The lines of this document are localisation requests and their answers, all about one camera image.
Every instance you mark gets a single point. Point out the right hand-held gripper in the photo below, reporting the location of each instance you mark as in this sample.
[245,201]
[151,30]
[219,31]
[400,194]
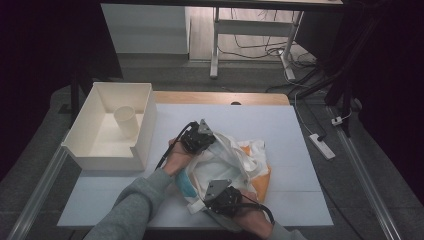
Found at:
[223,200]

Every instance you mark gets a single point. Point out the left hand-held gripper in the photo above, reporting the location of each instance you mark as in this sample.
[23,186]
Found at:
[196,140]

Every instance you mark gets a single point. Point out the white tote bag coloured shapes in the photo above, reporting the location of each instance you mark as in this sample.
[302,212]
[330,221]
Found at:
[216,166]

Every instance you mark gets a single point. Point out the white cup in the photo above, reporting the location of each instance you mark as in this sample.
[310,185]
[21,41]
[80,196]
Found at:
[127,121]

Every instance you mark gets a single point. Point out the white storage box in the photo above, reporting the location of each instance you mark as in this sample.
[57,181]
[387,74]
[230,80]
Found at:
[110,163]

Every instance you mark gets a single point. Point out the person's left hand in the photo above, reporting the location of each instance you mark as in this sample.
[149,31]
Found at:
[176,160]

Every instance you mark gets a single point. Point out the person's right hand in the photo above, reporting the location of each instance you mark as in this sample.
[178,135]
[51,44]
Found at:
[255,218]

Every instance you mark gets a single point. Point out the white power strip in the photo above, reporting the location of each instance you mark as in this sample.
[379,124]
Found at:
[321,146]

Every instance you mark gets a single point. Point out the white cabinet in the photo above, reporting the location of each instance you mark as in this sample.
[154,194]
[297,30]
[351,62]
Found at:
[146,30]

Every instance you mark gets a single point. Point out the black metal stand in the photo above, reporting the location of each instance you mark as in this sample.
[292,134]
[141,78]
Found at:
[75,93]

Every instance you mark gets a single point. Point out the small white adapter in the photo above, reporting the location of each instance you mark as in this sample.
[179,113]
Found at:
[337,121]

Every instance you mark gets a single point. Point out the black tripod stand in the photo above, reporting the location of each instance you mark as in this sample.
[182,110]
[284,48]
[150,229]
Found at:
[346,83]

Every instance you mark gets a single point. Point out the white metal desk frame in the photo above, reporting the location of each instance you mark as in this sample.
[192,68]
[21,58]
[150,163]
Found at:
[253,27]

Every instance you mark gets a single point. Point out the aluminium rail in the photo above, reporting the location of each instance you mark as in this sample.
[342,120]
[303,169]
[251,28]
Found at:
[36,196]
[363,180]

